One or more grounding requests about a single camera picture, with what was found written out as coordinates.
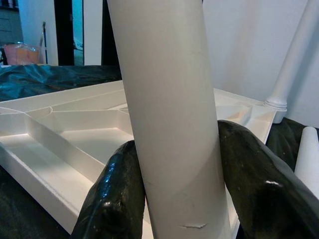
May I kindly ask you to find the white plastic table top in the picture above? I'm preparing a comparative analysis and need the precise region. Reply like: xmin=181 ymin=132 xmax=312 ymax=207
xmin=0 ymin=79 xmax=278 ymax=239

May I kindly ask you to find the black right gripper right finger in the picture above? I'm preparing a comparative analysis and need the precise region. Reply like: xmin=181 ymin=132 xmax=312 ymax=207
xmin=216 ymin=119 xmax=319 ymax=239

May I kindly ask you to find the black plastic sheet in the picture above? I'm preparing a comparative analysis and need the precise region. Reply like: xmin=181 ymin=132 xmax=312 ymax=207
xmin=0 ymin=63 xmax=319 ymax=239

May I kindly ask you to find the orange translucent bin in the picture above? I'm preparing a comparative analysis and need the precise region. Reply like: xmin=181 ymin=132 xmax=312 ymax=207
xmin=2 ymin=42 xmax=42 ymax=66

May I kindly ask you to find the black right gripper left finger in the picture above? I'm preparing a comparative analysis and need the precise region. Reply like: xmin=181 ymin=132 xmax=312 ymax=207
xmin=71 ymin=139 xmax=147 ymax=239

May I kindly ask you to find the white plastic table leg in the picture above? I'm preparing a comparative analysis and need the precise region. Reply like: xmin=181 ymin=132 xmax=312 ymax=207
xmin=106 ymin=0 xmax=235 ymax=239
xmin=293 ymin=125 xmax=319 ymax=199
xmin=263 ymin=0 xmax=319 ymax=124

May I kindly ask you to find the grey drawer cabinet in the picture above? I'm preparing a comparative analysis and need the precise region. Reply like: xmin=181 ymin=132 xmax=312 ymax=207
xmin=0 ymin=6 xmax=20 ymax=39

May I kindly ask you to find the broom handle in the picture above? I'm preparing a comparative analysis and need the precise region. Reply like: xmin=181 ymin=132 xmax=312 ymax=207
xmin=39 ymin=21 xmax=48 ymax=64

